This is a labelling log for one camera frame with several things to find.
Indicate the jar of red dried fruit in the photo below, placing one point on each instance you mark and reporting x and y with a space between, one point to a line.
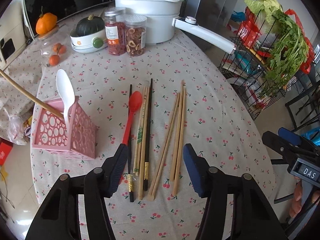
115 30

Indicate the jar of dried fruit rings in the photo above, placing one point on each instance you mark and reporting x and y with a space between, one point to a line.
135 34

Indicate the white plastic spoon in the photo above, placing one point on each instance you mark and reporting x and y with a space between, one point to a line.
66 93

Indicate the dark green squash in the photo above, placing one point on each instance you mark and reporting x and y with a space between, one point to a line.
89 25

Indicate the printed bamboo chopstick middle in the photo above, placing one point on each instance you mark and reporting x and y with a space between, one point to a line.
142 126

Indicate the bamboo chopstick far right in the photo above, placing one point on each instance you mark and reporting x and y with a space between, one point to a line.
180 145

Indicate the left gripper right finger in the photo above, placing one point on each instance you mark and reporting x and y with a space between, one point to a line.
210 183

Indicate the pink perforated utensil holder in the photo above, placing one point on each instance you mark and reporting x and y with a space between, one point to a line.
75 142

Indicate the plain bamboo chopstick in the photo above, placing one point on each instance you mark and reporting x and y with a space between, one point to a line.
142 155

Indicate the grey refrigerator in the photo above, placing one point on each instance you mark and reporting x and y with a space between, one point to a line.
210 14

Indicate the person's right hand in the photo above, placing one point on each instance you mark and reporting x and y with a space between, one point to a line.
296 204

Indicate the black chopstick gold band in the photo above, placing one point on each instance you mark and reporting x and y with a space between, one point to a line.
130 180
147 141

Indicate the printed bamboo chopstick left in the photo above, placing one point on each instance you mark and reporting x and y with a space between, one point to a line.
139 136

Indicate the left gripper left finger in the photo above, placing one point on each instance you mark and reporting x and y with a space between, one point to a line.
100 183

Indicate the white bowl with green knob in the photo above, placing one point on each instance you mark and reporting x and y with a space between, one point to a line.
89 43

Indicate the orange pumpkin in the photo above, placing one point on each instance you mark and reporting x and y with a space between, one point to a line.
45 23

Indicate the glass jar with oranges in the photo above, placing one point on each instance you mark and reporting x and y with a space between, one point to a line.
55 46

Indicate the red plastic bag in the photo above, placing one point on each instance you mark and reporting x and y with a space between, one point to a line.
252 39

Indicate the red box on floor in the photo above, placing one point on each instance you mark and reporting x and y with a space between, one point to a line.
5 149

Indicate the wooden chopstick in holder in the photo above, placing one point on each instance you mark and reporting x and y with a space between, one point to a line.
31 97

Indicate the cherry print tablecloth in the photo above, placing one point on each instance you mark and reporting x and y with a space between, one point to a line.
216 124

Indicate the printed bamboo chopstick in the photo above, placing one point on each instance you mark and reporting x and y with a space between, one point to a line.
139 136
142 126

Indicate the clear plastic bag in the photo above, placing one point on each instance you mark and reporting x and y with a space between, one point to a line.
18 128

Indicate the black wire rack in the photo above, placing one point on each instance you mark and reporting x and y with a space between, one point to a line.
247 75

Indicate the white electric cooking pot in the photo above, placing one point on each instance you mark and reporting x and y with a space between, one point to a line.
163 17

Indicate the green leafy vegetables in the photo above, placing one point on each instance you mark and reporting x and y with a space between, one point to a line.
290 51

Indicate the bamboo chopstick far left pair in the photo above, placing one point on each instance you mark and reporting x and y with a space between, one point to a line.
163 149

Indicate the red plastic spoon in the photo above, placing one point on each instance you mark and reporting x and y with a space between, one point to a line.
135 102

